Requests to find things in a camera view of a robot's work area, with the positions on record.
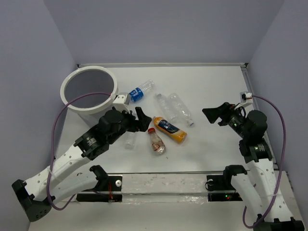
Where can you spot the red cap clear bottle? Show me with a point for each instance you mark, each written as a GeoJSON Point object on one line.
{"type": "Point", "coordinates": [157, 144]}

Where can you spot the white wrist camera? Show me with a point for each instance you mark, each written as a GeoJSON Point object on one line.
{"type": "Point", "coordinates": [246, 99]}
{"type": "Point", "coordinates": [121, 102]}

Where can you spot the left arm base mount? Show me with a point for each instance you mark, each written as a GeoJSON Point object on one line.
{"type": "Point", "coordinates": [108, 191]}

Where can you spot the clear ribbed bottle left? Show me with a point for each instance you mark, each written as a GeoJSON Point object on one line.
{"type": "Point", "coordinates": [165, 107]}

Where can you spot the clear ribbed bottle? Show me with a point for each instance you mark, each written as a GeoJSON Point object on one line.
{"type": "Point", "coordinates": [181, 109]}
{"type": "Point", "coordinates": [165, 107]}

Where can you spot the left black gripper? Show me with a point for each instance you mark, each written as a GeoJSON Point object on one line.
{"type": "Point", "coordinates": [142, 124]}

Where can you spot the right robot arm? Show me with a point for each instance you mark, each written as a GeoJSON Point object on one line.
{"type": "Point", "coordinates": [257, 184]}

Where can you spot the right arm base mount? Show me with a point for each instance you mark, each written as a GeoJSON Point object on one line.
{"type": "Point", "coordinates": [219, 190]}

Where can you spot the orange milk tea bottle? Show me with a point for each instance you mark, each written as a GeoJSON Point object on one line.
{"type": "Point", "coordinates": [172, 131]}

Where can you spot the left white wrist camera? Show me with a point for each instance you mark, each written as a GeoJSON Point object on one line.
{"type": "Point", "coordinates": [121, 102]}

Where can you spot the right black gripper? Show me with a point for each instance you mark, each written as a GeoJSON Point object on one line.
{"type": "Point", "coordinates": [212, 113]}

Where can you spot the clear bottle white cap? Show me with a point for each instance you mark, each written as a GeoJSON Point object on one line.
{"type": "Point", "coordinates": [130, 140]}

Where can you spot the blue label water bottle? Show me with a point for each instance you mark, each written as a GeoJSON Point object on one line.
{"type": "Point", "coordinates": [139, 92]}

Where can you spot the clear ribbed bottle right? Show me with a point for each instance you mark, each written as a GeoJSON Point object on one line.
{"type": "Point", "coordinates": [181, 109]}

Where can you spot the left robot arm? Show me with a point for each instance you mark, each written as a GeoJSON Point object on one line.
{"type": "Point", "coordinates": [39, 193]}

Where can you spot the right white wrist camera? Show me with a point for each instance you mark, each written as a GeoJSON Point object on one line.
{"type": "Point", "coordinates": [246, 99]}

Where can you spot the white round bin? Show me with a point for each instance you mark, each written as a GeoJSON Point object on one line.
{"type": "Point", "coordinates": [89, 92]}

